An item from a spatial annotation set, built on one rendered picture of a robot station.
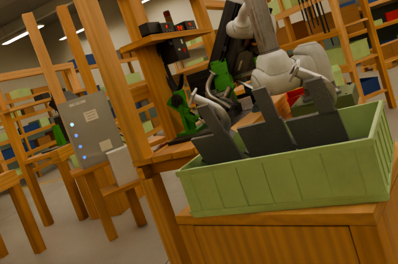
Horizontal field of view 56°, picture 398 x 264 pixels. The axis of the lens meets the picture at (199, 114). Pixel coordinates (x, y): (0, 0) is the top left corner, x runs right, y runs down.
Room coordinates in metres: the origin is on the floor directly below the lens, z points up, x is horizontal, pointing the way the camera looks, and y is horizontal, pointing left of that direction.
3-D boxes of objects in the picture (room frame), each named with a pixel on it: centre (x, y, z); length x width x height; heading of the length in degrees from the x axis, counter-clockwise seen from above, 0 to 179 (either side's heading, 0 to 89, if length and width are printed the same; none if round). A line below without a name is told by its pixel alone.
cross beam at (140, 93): (2.78, 0.10, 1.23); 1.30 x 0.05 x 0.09; 151
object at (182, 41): (2.60, 0.02, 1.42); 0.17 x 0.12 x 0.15; 151
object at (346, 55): (5.67, -1.84, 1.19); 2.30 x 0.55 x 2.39; 15
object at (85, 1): (2.74, 0.04, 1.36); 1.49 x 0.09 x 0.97; 151
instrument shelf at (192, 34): (2.72, 0.01, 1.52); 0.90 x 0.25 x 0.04; 151
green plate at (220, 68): (2.50, -0.24, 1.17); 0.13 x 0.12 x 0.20; 151
